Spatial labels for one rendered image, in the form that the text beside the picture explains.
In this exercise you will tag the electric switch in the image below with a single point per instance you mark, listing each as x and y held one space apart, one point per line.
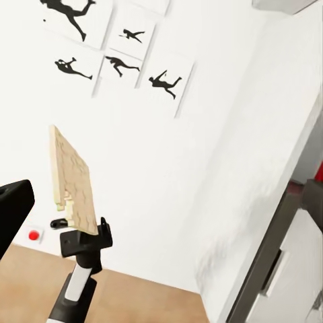
32 234

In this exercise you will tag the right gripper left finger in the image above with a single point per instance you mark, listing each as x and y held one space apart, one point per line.
16 202

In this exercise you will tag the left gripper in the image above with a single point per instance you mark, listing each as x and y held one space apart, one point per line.
85 247

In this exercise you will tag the desk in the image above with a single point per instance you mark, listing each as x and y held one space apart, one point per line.
255 251

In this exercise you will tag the jigsaw puzzle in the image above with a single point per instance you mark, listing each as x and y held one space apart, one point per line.
71 184

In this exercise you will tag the sliding door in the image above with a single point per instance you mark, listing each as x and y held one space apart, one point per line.
31 280

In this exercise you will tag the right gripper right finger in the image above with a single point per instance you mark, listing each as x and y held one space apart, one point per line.
312 200

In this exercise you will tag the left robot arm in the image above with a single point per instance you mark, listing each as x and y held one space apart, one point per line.
76 295

